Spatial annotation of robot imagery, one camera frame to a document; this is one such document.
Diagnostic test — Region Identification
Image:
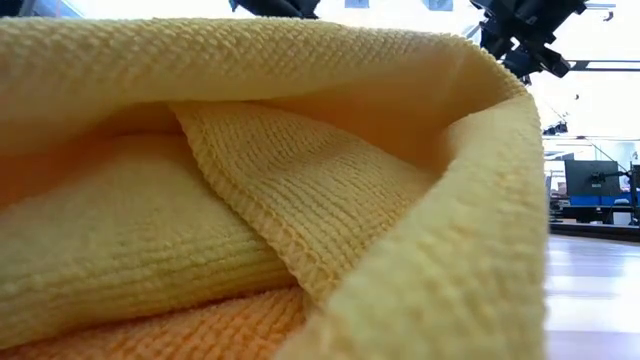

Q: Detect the blue storage box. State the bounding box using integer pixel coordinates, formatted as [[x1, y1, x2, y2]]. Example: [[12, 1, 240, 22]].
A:
[[569, 195, 631, 207]]

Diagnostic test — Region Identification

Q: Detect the black computer monitor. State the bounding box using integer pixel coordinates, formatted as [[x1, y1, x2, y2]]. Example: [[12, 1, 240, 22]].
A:
[[564, 159, 621, 197]]

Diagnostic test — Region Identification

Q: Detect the orange microfiber towel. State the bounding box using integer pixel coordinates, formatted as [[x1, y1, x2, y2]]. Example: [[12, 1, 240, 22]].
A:
[[0, 287, 307, 360]]

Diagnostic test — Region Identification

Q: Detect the black aluminium table frame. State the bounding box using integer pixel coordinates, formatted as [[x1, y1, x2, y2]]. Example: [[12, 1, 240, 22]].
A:
[[548, 221, 640, 245]]

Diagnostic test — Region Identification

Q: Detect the yellow microfiber towel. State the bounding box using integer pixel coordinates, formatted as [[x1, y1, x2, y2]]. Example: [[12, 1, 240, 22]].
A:
[[0, 17, 549, 360]]

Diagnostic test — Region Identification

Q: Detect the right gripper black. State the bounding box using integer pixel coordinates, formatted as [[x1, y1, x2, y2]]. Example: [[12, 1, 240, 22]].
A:
[[479, 13, 572, 80]]

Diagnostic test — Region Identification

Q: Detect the black ceiling rail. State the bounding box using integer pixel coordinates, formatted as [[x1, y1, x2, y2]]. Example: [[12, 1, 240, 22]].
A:
[[569, 58, 640, 72]]

